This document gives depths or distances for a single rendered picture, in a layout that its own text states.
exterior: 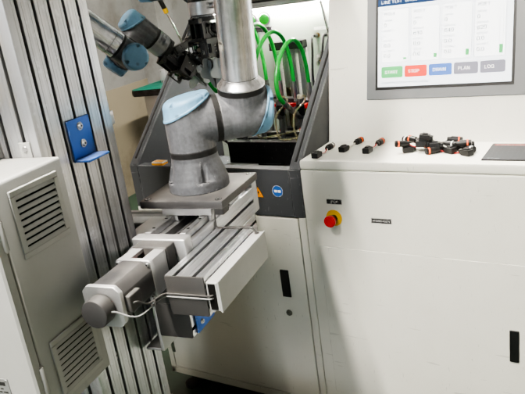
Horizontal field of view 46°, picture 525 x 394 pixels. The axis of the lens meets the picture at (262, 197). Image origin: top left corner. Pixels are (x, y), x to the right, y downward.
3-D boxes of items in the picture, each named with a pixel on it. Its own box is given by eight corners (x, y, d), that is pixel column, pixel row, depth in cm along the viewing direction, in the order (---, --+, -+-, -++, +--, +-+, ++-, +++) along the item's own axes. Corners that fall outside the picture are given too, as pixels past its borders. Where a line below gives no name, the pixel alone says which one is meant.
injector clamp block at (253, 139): (233, 180, 229) (226, 141, 224) (247, 173, 237) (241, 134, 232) (315, 184, 211) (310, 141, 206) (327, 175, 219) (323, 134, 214)
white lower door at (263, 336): (174, 366, 248) (141, 208, 227) (178, 363, 250) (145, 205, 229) (319, 401, 215) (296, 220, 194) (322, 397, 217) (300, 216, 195)
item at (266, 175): (145, 206, 226) (137, 165, 221) (153, 202, 230) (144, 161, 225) (294, 217, 195) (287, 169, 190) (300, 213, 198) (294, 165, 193)
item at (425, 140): (391, 155, 177) (390, 137, 176) (402, 146, 186) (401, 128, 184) (473, 157, 166) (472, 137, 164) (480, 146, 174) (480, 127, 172)
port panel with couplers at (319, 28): (316, 103, 234) (306, 19, 224) (319, 102, 236) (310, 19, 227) (347, 102, 227) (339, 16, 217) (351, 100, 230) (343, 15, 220)
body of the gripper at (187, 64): (180, 85, 201) (151, 63, 194) (189, 64, 204) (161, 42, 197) (194, 80, 195) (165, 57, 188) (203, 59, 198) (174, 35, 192)
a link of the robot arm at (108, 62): (105, 64, 178) (126, 33, 179) (98, 62, 188) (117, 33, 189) (128, 80, 182) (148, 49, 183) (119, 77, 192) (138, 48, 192)
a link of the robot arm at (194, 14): (197, 1, 184) (219, -2, 180) (200, 17, 185) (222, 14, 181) (182, 3, 178) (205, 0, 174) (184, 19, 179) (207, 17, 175)
